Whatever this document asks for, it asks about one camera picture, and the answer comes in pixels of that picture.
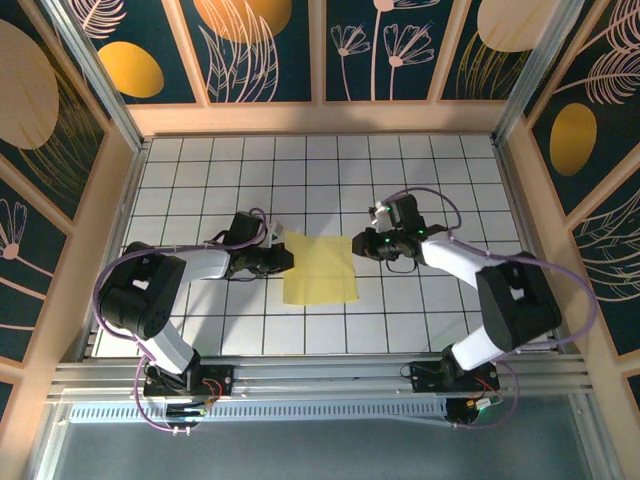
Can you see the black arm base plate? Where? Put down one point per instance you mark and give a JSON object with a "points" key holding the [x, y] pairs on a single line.
{"points": [[220, 375], [425, 377]]}

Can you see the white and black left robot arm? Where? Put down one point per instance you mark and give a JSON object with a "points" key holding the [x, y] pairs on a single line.
{"points": [[205, 262]]}

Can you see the aluminium front rail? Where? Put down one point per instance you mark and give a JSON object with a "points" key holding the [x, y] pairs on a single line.
{"points": [[320, 375]]}

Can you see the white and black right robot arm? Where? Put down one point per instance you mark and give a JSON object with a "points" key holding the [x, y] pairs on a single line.
{"points": [[450, 260]]}

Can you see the aluminium corner post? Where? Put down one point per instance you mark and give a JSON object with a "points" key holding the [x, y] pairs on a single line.
{"points": [[540, 65], [100, 85]]}

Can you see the aluminium table side rail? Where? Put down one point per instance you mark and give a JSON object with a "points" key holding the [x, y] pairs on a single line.
{"points": [[524, 235], [120, 235]]}

